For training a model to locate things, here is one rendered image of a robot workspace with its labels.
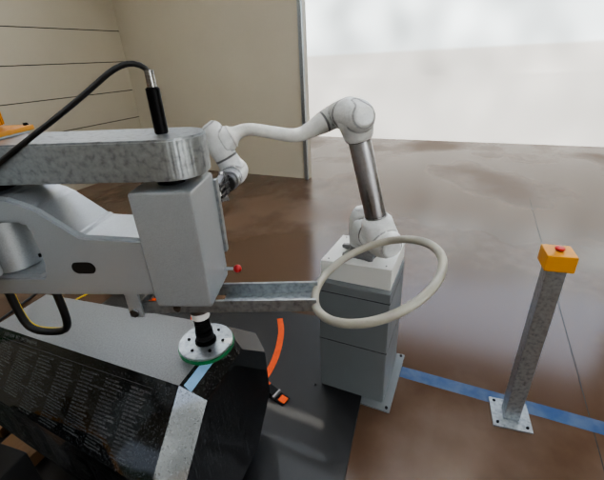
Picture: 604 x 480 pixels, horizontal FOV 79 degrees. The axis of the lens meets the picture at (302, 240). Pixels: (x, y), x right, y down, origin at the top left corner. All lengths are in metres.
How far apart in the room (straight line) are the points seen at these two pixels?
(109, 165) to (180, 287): 0.44
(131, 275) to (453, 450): 1.85
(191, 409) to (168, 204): 0.78
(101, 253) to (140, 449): 0.71
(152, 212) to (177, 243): 0.12
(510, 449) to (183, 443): 1.69
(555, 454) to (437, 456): 0.61
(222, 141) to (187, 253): 0.61
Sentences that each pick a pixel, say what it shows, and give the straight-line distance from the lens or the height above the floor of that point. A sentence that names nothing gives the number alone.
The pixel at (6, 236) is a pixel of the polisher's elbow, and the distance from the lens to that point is 1.60.
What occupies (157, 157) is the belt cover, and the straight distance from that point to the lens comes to 1.13.
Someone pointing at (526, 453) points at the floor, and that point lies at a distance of 2.50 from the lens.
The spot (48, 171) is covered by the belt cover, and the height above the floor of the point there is 1.64.
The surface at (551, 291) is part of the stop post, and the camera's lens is 2.05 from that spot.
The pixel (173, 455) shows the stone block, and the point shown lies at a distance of 1.58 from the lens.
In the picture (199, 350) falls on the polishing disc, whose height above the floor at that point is 0.91.
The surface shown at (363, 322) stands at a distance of 1.12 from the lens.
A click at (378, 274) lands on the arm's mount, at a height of 0.89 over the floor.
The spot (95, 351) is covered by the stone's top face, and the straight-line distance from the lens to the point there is 1.81.
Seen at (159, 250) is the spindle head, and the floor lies 1.37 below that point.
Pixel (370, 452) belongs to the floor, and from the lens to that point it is 2.29.
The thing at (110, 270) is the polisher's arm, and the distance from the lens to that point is 1.39.
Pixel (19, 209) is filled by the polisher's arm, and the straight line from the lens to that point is 1.46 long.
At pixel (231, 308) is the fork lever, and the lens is 1.36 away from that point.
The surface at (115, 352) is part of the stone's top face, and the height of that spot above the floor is 0.85.
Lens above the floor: 1.91
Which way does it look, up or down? 26 degrees down
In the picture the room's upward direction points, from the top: 3 degrees counter-clockwise
